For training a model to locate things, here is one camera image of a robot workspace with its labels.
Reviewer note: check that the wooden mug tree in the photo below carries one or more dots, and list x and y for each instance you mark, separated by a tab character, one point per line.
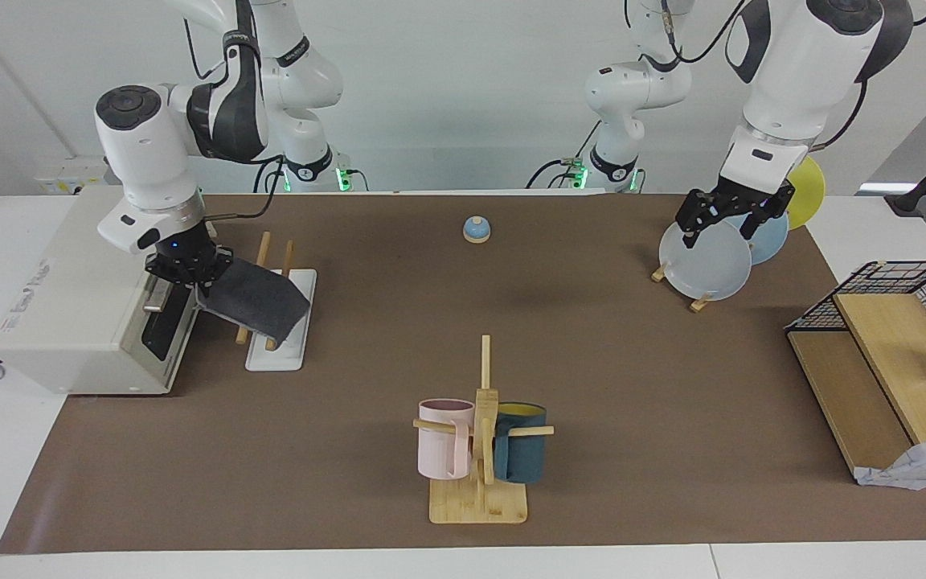
479	507

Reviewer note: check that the light blue plate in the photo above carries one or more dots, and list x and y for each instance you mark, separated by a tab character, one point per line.
772	241

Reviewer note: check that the brown table mat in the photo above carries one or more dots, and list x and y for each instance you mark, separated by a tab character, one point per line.
592	362

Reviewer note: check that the beige toaster oven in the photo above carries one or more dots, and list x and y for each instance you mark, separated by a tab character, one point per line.
69	322

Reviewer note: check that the pink mug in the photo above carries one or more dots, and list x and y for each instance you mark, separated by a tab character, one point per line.
440	450

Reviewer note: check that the cardboard box with basket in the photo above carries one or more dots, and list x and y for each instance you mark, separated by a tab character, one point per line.
889	346

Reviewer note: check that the dark teal mug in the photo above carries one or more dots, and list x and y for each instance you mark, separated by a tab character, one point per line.
521	450

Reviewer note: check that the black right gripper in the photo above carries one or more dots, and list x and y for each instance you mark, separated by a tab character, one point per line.
186	261

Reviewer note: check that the wooden plate rack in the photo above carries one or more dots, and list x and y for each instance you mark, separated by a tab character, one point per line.
702	304

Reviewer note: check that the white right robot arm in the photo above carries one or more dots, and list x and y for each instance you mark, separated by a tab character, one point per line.
149	153

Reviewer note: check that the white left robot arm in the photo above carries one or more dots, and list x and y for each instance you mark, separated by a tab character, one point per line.
792	72

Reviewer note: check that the grey plate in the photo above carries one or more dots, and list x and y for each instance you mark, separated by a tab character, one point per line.
708	269

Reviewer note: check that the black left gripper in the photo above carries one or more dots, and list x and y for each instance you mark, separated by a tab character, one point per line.
744	201

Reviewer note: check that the white power strip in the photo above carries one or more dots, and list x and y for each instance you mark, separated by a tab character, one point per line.
69	178

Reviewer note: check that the purple and grey towel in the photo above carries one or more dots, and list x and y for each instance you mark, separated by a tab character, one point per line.
258	301

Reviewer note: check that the yellow plate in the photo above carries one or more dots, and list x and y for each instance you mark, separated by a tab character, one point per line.
809	193

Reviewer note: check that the white towel rack wooden bars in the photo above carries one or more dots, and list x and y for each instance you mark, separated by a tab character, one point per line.
286	355

